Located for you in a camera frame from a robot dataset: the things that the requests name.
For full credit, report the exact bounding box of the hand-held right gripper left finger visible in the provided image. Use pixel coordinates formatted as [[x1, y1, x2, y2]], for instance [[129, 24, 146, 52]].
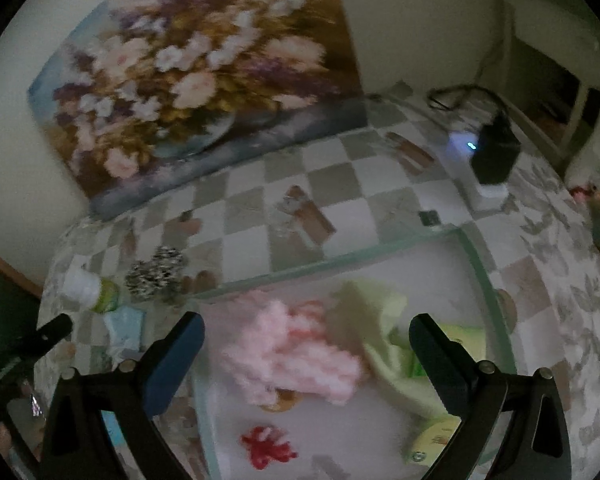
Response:
[[39, 311, 206, 480]]

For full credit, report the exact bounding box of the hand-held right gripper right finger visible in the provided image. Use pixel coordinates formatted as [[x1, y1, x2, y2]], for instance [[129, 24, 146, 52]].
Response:
[[408, 313, 573, 480]]

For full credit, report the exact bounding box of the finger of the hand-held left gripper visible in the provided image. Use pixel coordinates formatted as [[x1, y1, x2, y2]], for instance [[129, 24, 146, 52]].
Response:
[[22, 314, 74, 356]]

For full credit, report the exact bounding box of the light green cloth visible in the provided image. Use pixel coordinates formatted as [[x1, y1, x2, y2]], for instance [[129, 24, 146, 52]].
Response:
[[327, 280, 461, 418]]

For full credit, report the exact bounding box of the yellow-green tissue packet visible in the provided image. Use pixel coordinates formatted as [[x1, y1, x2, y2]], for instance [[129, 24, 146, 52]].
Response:
[[405, 414, 463, 465]]

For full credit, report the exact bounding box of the pink fluffy cloth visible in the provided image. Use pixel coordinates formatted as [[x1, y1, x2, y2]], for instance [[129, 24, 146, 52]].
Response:
[[220, 290, 366, 408]]

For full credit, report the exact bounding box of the red and white chenille toy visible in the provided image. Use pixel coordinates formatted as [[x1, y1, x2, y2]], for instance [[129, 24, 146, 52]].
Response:
[[240, 425, 298, 471]]

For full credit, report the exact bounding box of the white box with green rim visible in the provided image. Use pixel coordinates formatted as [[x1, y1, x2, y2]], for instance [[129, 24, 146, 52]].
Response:
[[189, 225, 518, 480]]

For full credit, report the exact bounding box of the light blue packet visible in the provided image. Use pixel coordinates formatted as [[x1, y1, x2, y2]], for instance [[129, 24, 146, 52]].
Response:
[[102, 306, 147, 353]]

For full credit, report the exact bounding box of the teal cloth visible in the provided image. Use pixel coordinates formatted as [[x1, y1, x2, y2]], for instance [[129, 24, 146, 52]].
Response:
[[100, 410, 126, 453]]

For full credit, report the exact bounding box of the black and white scrunchie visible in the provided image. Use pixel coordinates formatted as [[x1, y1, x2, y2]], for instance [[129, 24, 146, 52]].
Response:
[[125, 246, 188, 303]]

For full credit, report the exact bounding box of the small tan item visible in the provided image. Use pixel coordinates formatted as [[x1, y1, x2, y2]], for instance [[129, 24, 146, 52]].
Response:
[[259, 389, 299, 412]]

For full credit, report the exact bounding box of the white power strip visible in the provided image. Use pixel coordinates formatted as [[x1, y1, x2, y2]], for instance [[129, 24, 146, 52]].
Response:
[[447, 129, 511, 211]]

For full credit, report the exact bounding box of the black power adapter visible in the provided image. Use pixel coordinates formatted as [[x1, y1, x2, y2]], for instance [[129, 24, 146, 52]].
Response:
[[472, 112, 522, 186]]

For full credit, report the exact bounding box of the checkered tablecloth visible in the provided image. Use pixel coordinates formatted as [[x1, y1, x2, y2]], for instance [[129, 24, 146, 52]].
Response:
[[32, 80, 600, 480]]

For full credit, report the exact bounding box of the floral painting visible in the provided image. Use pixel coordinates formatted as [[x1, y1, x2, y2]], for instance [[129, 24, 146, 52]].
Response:
[[27, 0, 368, 218]]

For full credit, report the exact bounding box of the white shelf frame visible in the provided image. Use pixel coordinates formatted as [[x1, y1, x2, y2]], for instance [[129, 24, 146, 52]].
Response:
[[505, 0, 600, 171]]

